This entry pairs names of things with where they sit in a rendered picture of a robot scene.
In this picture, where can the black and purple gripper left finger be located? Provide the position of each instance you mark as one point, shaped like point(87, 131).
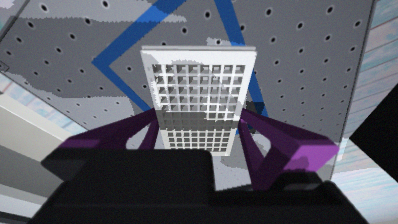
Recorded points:
point(115, 135)

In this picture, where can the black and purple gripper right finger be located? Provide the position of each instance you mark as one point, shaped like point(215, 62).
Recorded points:
point(292, 149)

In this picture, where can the white well plate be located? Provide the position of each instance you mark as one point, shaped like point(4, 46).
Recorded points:
point(199, 101)

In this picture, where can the blue tape outline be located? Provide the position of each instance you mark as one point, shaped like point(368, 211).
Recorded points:
point(147, 21)

